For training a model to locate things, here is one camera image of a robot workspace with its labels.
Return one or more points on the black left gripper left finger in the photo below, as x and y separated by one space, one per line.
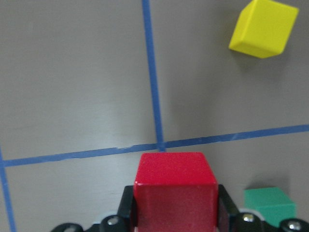
127 209

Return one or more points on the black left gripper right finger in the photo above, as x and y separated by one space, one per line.
227 210

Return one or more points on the red wooden block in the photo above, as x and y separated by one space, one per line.
175 192

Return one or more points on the green wooden block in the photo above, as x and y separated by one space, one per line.
272 203

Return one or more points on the yellow wooden block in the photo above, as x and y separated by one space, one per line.
263 28

